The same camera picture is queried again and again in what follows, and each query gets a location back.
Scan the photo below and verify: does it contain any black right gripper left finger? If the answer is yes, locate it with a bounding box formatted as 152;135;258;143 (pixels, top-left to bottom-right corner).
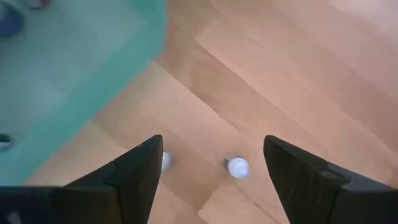
0;134;164;224

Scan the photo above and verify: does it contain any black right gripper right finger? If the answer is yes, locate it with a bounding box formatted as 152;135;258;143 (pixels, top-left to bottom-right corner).
263;134;398;224

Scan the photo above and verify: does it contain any blue-capped food coloring bottle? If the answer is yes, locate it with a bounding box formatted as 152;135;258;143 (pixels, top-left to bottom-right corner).
0;2;25;37

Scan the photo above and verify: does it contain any teal translucent plastic bin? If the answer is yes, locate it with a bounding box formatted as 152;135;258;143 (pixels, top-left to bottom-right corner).
0;0;169;187

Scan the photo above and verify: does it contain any small dark green dye bottle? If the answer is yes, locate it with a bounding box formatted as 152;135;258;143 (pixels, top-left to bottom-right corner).
161;151;172;172

